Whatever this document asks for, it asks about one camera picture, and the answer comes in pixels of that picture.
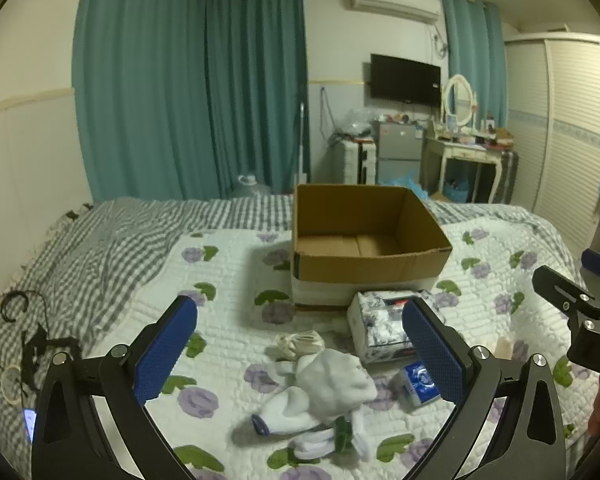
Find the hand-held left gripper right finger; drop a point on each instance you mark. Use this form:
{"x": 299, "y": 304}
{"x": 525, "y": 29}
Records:
{"x": 435, "y": 355}

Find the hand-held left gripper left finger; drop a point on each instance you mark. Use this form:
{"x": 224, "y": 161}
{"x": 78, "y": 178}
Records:
{"x": 165, "y": 350}

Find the small blue tissue pack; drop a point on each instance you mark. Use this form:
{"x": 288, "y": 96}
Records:
{"x": 415, "y": 385}

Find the floral tissue pack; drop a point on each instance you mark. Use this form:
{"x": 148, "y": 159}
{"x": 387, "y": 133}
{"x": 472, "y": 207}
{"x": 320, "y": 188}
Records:
{"x": 380, "y": 325}

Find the cardboard box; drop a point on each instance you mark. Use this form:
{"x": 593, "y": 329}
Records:
{"x": 370, "y": 265}

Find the white sock with blue toe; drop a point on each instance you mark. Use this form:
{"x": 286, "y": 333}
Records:
{"x": 325, "y": 385}

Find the beige face mask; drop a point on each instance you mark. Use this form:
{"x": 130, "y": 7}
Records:
{"x": 300, "y": 342}

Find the white socks with green print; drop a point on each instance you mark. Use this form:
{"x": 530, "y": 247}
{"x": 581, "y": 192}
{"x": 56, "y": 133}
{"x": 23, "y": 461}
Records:
{"x": 325, "y": 442}

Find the white floral quilt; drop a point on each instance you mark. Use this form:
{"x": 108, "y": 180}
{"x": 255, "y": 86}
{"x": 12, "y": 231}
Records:
{"x": 240, "y": 270}

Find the grey gingham bed sheet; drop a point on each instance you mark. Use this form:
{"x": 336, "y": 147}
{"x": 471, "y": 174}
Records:
{"x": 105, "y": 250}

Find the white louvred wardrobe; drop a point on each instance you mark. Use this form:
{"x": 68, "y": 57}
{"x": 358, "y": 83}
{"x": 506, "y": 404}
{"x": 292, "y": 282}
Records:
{"x": 565, "y": 135}

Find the blue basket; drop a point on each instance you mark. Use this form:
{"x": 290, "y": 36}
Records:
{"x": 457, "y": 190}

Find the smartphone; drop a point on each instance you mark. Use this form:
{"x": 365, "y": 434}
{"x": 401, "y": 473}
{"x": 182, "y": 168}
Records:
{"x": 30, "y": 425}

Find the blue plastic bags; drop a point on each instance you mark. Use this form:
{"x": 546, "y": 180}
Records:
{"x": 405, "y": 182}

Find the white dressing table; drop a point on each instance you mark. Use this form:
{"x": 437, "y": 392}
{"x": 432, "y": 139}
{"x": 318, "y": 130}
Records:
{"x": 460, "y": 152}

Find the clear water jug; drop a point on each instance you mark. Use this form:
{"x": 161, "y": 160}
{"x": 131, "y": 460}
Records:
{"x": 250, "y": 187}

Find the grey mini fridge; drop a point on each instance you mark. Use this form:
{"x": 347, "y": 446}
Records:
{"x": 400, "y": 152}

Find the white suitcase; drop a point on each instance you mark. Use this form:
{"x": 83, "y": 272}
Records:
{"x": 352, "y": 162}

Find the white oval mirror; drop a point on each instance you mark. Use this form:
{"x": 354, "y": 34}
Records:
{"x": 459, "y": 97}

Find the white upright pole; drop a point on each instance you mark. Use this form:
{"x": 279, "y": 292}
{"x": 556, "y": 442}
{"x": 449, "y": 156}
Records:
{"x": 302, "y": 145}

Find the light teal curtain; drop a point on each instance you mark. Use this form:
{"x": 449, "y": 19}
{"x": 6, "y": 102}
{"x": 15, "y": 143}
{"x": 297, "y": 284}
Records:
{"x": 472, "y": 50}

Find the clear plastic bag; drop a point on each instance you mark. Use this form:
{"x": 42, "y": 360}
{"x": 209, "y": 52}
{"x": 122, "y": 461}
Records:
{"x": 355, "y": 120}

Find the dark teal curtain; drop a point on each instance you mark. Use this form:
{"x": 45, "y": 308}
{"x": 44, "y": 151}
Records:
{"x": 140, "y": 85}
{"x": 255, "y": 85}

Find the white air conditioner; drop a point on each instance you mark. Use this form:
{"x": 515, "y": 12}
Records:
{"x": 395, "y": 2}

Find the black wall television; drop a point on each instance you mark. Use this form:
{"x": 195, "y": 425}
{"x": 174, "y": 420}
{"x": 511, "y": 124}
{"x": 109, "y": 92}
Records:
{"x": 405, "y": 80}

